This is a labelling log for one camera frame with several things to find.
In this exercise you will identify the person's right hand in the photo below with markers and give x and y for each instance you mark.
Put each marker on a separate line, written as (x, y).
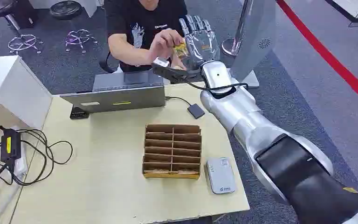
(165, 40)

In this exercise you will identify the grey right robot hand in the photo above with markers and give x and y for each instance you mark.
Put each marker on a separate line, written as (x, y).
(202, 43)

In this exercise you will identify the person's left hand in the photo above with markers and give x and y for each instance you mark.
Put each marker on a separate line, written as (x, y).
(177, 64)

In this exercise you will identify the yellow card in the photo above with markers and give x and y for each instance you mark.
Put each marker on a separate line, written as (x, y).
(180, 49)

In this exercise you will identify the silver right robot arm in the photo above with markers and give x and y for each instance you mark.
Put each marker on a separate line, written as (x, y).
(259, 123)

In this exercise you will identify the person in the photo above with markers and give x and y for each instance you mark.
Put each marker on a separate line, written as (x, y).
(135, 21)

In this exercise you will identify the small black usb hub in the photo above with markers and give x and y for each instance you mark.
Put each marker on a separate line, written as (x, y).
(196, 111)

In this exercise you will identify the grey standing display panel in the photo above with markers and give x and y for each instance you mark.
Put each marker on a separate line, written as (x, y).
(253, 37)

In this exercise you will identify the grey laptop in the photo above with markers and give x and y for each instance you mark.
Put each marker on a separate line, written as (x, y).
(117, 99)

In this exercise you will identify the wooden slotted card box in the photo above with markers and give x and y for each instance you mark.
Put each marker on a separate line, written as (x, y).
(172, 151)

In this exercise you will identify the small black ribbed device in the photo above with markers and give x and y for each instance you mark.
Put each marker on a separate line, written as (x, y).
(79, 113)

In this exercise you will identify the red floor strip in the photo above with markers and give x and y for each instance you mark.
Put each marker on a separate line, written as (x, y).
(327, 57)

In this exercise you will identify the white furniture with dark edge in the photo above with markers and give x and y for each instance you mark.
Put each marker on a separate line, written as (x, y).
(356, 9)

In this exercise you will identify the white cabinet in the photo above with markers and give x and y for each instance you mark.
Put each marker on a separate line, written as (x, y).
(9, 86)

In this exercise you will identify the black power adapter yellow label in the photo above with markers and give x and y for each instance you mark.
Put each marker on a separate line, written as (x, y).
(10, 145)

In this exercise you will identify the dark wrist camera box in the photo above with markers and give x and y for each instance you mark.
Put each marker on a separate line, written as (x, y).
(172, 73)

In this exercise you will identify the chrome stanchion post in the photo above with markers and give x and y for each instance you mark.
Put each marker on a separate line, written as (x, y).
(233, 46)

